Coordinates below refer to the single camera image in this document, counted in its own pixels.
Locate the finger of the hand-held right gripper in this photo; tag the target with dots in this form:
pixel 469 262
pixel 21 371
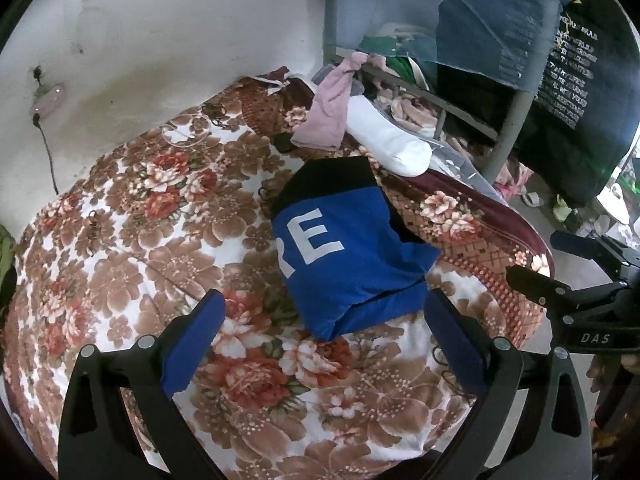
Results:
pixel 575 244
pixel 532 285

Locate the white sock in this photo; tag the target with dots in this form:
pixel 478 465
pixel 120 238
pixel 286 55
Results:
pixel 390 140

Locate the green cloth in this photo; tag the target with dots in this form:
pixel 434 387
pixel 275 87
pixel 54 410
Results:
pixel 6 260

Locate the white slipper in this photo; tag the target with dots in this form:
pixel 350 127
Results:
pixel 531 199

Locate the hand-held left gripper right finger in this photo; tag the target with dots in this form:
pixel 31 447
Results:
pixel 455 340

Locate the pink cloth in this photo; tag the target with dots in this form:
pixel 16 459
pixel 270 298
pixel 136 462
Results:
pixel 325 110

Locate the blue and black shirt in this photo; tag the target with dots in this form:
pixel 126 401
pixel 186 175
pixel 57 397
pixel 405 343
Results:
pixel 370 280

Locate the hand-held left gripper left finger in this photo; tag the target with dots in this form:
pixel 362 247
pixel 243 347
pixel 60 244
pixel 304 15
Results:
pixel 195 340

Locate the black printed shirt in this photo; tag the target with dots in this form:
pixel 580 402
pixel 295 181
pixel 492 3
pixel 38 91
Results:
pixel 600 125

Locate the brown floral blanket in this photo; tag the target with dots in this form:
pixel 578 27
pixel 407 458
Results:
pixel 150 210

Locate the dark blue hanging cloth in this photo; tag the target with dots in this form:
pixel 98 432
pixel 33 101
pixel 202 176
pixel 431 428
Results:
pixel 490 25

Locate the pink floral bedding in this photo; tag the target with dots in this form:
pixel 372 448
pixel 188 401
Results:
pixel 415 112

